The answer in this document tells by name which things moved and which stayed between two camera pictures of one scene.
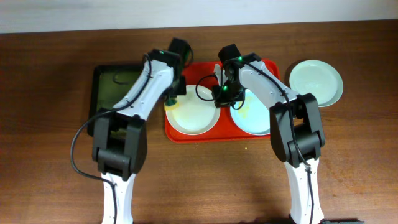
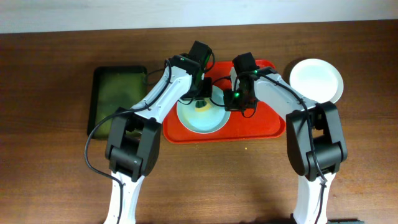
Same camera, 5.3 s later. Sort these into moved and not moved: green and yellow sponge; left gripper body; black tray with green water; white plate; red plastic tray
Moved: white plate; green and yellow sponge; left gripper body
Not moved: black tray with green water; red plastic tray
